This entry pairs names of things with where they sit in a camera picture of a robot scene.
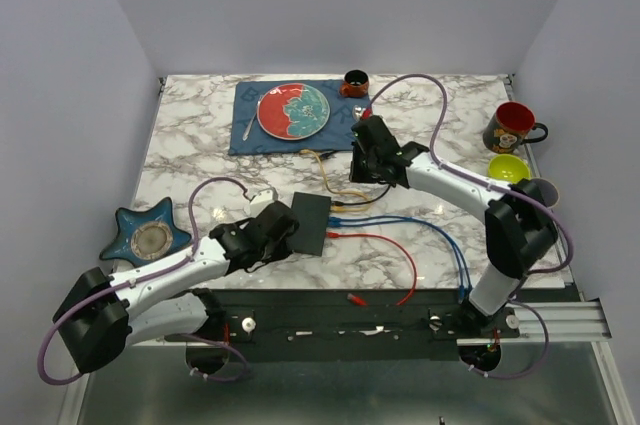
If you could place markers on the silver spoon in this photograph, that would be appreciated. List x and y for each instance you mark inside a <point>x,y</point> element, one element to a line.
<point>358,112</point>

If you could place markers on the small brown mug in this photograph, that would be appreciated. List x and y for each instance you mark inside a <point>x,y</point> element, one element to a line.
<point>355,84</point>

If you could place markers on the black mug red inside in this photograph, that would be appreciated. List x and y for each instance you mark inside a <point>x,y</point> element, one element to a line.
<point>512,125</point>

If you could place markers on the silver fork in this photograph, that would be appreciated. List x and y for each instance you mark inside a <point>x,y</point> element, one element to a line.
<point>249,126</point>

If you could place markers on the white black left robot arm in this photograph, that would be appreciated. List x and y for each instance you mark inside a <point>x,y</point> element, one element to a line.
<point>96,317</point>

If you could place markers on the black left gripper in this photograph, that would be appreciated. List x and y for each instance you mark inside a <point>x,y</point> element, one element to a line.
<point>282,251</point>

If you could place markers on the blue star-shaped dish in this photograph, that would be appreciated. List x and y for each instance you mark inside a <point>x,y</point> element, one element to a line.
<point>145,236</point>

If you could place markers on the black network switch box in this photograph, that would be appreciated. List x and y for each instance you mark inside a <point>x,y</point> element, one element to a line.
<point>312,212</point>

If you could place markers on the red and teal plate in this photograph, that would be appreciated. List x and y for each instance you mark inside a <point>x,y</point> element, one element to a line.
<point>293,111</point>

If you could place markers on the aluminium extrusion rail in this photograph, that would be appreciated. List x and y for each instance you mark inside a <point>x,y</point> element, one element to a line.
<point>566,322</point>

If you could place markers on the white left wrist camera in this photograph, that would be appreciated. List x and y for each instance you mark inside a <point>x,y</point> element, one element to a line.
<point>261,200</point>

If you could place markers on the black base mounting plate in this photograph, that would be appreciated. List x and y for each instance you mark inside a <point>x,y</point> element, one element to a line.
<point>324,325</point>

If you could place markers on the lime green bowl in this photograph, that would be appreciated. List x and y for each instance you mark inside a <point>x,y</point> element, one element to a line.
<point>508,168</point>

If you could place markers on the lavender cup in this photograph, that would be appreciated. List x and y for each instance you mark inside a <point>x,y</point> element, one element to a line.
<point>548,190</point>

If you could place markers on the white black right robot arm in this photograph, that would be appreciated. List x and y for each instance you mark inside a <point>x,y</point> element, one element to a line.
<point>519,229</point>

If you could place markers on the blue cloth placemat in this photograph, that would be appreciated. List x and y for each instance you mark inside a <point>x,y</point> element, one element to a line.
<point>335,136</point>

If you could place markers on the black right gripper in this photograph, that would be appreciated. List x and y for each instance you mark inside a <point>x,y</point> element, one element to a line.
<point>355,173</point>

